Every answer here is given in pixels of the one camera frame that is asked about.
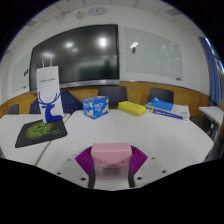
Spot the white bag with blue deer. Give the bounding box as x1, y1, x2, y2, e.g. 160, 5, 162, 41
35, 56, 65, 124

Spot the yellow and green pack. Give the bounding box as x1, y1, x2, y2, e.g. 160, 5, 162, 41
117, 100, 147, 118

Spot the blue tissue box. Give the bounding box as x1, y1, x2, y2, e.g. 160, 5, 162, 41
82, 95, 110, 120

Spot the white side table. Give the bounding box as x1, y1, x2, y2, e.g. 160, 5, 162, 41
198, 105, 224, 127

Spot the blue curtain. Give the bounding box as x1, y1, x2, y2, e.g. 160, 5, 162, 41
199, 36, 223, 106

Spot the black office chair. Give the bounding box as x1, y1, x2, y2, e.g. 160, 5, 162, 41
97, 85, 129, 108
147, 87, 175, 104
7, 103, 20, 116

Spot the white and blue paper ream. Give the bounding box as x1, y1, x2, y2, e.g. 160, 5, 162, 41
151, 103, 191, 121

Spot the black and green mouse pad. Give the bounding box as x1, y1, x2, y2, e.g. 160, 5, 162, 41
14, 118, 69, 149

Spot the blue dotted chair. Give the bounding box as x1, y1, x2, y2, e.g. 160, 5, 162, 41
29, 89, 83, 115

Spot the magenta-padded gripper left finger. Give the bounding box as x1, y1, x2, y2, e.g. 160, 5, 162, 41
53, 145, 98, 189

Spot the large black wall screen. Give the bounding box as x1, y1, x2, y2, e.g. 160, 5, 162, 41
29, 23, 121, 92

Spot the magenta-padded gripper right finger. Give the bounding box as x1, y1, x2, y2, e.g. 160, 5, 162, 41
127, 145, 172, 189

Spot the frosted glass whiteboard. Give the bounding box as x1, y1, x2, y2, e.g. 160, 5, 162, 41
123, 27, 184, 82

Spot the pink charger block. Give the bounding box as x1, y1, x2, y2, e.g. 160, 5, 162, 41
90, 142, 133, 170

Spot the blue paper ream pack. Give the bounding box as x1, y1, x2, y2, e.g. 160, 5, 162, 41
145, 97, 175, 114

